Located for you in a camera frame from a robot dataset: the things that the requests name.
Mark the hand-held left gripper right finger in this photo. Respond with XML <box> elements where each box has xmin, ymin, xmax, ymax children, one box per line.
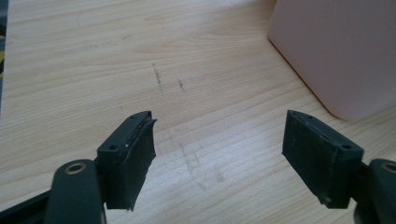
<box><xmin>281</xmin><ymin>109</ymin><xmax>365</xmax><ymax>210</ymax></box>

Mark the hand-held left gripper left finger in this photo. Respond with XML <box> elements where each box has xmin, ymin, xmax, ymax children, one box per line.
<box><xmin>96</xmin><ymin>110</ymin><xmax>158</xmax><ymax>212</ymax></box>

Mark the pink box lid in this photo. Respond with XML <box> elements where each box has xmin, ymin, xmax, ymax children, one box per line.
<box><xmin>267</xmin><ymin>0</ymin><xmax>396</xmax><ymax>121</ymax></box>

